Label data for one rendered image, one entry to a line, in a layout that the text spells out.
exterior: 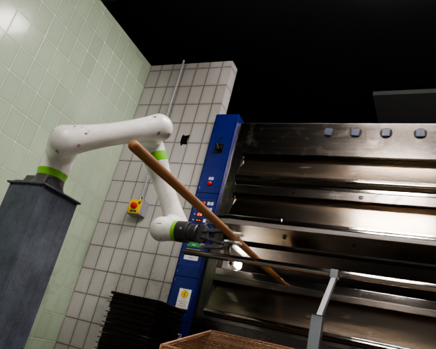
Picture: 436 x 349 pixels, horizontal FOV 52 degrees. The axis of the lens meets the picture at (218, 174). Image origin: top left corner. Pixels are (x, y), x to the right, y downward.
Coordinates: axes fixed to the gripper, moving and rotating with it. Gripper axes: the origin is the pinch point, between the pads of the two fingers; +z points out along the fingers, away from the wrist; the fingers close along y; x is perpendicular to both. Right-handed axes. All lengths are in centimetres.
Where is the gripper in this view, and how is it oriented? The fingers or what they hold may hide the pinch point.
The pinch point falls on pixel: (234, 237)
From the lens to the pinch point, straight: 184.2
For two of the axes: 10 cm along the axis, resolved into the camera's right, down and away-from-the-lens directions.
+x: -3.6, -4.3, -8.3
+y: -2.3, 9.0, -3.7
